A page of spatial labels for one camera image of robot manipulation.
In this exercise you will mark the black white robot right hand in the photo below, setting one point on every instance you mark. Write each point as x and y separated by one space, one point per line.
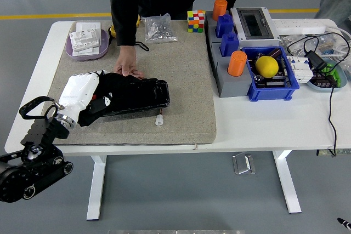
345 222

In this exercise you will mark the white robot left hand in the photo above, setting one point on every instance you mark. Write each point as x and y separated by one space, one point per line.
78 91

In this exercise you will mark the person's right hand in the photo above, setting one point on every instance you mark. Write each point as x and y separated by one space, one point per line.
126 61

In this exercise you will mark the black rag with red patch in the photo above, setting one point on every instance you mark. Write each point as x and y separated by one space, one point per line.
118 83

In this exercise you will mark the purple tray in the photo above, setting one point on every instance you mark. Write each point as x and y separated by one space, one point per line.
103 45

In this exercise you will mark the yellow tape measure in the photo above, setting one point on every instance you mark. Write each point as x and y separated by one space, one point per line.
112 31

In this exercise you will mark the small yellow item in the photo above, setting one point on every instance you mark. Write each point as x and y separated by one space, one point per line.
138 20

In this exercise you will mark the clear bag of screws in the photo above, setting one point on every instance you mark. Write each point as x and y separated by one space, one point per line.
159 29

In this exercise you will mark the grey-brown mat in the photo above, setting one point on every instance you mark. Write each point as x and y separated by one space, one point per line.
178 80

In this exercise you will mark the white table leg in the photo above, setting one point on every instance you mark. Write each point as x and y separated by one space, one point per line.
96 190
286 182

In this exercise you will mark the multicolour puzzle cube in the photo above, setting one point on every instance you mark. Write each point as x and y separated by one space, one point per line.
196 21

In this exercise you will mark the grey peg holder base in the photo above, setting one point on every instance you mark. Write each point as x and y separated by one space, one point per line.
210 29
233 86

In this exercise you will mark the blue block peg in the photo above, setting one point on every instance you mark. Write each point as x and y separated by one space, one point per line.
229 44
224 25

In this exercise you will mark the orange cylinder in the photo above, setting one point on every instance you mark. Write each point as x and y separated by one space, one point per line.
220 9
237 62

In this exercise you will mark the metal floor socket plate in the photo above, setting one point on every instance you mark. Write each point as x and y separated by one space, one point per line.
244 164

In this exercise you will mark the grey electrical distribution box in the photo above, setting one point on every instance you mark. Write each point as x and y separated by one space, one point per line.
255 27

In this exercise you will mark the yellow ball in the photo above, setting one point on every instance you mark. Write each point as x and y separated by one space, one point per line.
266 67

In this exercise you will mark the black terminal block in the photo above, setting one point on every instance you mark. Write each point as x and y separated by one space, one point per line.
323 82

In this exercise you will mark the light blue dish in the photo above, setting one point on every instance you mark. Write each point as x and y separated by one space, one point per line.
342 79

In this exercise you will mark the green plastic parts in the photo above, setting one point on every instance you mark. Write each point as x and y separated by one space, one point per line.
335 75

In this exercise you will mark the blue plastic bin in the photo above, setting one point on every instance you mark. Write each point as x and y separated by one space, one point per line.
271 93

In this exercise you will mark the brown cylindrical part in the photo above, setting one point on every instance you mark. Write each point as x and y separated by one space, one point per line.
275 52

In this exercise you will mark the black circuit board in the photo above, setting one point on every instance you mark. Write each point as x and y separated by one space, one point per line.
274 82

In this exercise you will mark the white circuit breaker block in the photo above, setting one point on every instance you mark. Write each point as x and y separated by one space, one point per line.
300 69

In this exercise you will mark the black power adapter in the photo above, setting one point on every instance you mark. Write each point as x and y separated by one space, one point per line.
316 60

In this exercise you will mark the clear bag of rings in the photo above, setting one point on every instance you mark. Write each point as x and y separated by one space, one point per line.
290 42

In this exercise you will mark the white power strip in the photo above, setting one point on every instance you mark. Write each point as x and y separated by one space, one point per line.
299 25

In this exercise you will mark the clear bag of blue parts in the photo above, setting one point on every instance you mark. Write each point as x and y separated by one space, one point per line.
326 43

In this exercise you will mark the white wall switch plate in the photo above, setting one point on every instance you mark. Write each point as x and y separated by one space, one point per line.
87 51
86 26

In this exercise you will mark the white wall socket module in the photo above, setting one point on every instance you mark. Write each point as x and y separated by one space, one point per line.
83 39

